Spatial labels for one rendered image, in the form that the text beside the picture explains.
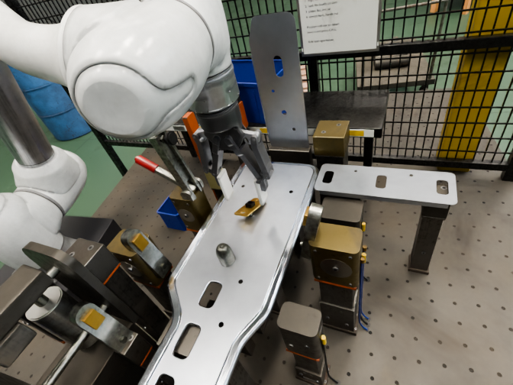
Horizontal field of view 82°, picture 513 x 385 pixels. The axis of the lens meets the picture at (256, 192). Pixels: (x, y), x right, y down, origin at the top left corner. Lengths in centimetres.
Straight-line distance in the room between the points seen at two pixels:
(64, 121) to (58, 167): 317
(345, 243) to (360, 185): 21
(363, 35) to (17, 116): 96
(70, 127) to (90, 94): 400
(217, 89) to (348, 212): 39
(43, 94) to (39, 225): 319
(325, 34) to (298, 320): 78
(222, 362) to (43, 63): 46
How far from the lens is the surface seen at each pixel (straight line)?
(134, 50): 29
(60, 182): 112
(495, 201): 119
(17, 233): 105
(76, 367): 71
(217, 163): 60
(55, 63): 38
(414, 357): 85
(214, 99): 48
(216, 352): 55
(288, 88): 77
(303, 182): 74
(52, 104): 421
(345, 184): 72
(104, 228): 118
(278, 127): 84
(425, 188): 73
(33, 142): 106
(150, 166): 73
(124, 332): 63
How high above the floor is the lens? 149
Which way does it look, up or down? 42 degrees down
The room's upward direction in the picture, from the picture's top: 16 degrees counter-clockwise
